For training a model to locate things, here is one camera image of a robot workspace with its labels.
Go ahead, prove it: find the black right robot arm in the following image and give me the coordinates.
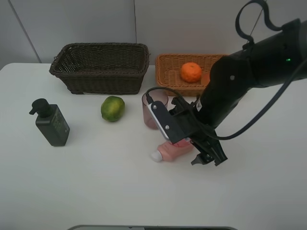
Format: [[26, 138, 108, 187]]
[[170, 19, 307, 165]]

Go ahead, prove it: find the dark brown wicker basket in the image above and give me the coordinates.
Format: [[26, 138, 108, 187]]
[[49, 43, 150, 95]]

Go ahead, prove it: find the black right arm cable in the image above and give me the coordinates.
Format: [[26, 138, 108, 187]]
[[145, 0, 307, 141]]

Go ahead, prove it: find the orange wicker basket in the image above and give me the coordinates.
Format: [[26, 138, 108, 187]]
[[155, 54, 224, 97]]

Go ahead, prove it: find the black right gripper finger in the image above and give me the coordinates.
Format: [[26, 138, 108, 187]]
[[191, 141, 213, 165], [205, 138, 227, 166]]

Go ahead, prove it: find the dark green pump bottle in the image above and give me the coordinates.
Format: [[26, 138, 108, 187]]
[[29, 98, 70, 147]]

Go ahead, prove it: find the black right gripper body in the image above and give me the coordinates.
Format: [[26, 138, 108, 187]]
[[167, 96, 217, 144]]

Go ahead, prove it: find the translucent purple plastic cup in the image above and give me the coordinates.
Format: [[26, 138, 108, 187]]
[[142, 90, 168, 130]]

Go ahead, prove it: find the orange tangerine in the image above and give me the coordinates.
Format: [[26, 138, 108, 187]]
[[180, 62, 202, 83]]

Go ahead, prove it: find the green citrus fruit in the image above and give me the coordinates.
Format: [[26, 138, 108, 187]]
[[101, 96, 125, 122]]

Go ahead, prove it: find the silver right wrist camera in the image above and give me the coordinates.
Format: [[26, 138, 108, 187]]
[[147, 101, 179, 143]]

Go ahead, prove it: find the pink lotion bottle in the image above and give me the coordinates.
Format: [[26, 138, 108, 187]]
[[150, 139, 194, 162]]

